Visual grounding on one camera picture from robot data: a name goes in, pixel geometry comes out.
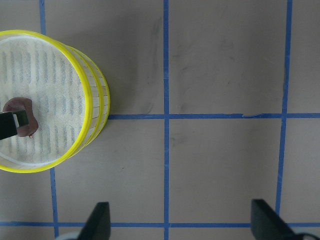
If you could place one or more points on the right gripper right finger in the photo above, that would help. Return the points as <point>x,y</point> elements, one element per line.
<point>265,224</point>

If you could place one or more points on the yellow steamer layer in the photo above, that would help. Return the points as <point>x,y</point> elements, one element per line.
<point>100,96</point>
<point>42,69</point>

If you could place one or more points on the brown bun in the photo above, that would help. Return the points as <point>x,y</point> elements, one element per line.
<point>18,104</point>

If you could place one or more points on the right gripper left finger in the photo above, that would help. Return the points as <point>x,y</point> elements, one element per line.
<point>98,225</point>

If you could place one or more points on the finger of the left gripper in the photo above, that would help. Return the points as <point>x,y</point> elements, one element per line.
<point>20,118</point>
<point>8,126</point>

